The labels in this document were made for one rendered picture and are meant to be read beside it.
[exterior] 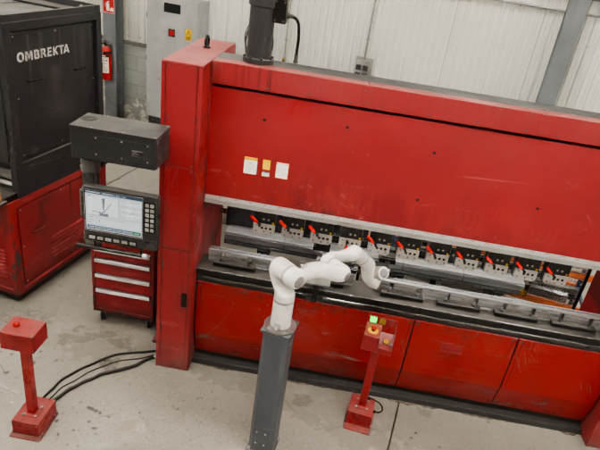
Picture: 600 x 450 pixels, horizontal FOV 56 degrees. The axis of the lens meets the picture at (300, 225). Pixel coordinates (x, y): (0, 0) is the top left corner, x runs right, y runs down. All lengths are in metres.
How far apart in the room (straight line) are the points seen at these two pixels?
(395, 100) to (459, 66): 4.16
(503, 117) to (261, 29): 1.53
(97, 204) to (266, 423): 1.71
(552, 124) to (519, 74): 3.98
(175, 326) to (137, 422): 0.69
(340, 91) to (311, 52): 4.47
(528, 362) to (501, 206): 1.21
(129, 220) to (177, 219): 0.43
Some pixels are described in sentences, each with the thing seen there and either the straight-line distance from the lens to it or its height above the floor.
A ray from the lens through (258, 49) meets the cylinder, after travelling 3.56.
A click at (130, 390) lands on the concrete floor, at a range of 4.36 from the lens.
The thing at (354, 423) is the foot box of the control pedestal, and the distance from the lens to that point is 4.26.
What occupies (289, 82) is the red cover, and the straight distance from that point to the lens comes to 3.49.
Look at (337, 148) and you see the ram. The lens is 3.59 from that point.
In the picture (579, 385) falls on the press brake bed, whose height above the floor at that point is 0.46.
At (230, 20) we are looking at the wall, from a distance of 8.29.
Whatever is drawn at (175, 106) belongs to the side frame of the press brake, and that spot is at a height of 2.04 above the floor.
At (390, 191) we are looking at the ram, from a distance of 3.69.
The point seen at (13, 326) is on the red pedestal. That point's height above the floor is 0.81.
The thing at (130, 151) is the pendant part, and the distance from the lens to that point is 3.28.
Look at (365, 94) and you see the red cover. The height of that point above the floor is 2.25.
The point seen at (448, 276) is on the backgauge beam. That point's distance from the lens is 4.34.
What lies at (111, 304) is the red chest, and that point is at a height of 0.21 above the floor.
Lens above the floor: 3.04
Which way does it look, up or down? 27 degrees down
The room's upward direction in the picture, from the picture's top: 9 degrees clockwise
